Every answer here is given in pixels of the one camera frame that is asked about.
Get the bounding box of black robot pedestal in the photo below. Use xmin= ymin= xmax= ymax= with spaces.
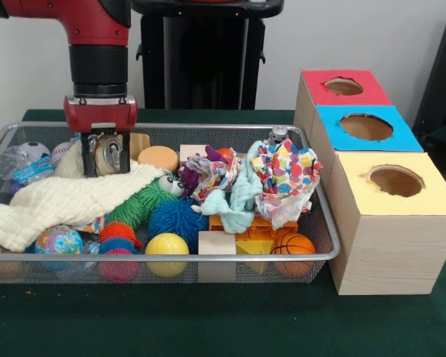
xmin=129 ymin=0 xmax=285 ymax=111

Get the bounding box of crushed silver metal can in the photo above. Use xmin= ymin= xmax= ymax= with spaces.
xmin=88 ymin=134 xmax=124 ymax=176

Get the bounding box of cream knitted cloth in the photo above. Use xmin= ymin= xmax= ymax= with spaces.
xmin=0 ymin=139 xmax=168 ymax=252

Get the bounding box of shallow clear mesh bin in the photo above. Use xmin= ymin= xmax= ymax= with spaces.
xmin=0 ymin=121 xmax=342 ymax=286

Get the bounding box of colourful spotted cloth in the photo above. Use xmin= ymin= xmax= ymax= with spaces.
xmin=251 ymin=139 xmax=324 ymax=230

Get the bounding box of light teal cloth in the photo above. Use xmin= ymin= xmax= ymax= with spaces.
xmin=200 ymin=148 xmax=268 ymax=234

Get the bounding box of yellow ball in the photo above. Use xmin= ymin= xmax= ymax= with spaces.
xmin=145 ymin=233 xmax=190 ymax=278

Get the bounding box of globe print ball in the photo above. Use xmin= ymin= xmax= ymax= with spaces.
xmin=34 ymin=226 xmax=85 ymax=271

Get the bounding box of crushed bottle with blue label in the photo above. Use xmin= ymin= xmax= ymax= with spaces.
xmin=0 ymin=145 xmax=56 ymax=187

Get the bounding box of blue spiky ball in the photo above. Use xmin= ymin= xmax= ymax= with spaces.
xmin=147 ymin=199 xmax=209 ymax=245

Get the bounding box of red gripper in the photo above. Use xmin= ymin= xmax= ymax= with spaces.
xmin=63 ymin=95 xmax=139 ymax=178

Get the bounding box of black stand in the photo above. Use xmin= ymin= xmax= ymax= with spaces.
xmin=411 ymin=6 xmax=446 ymax=137

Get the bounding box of black and white soccer ball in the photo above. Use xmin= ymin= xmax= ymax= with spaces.
xmin=20 ymin=141 xmax=51 ymax=164

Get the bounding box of wooden box with three holes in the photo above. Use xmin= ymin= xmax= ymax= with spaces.
xmin=292 ymin=68 xmax=446 ymax=297

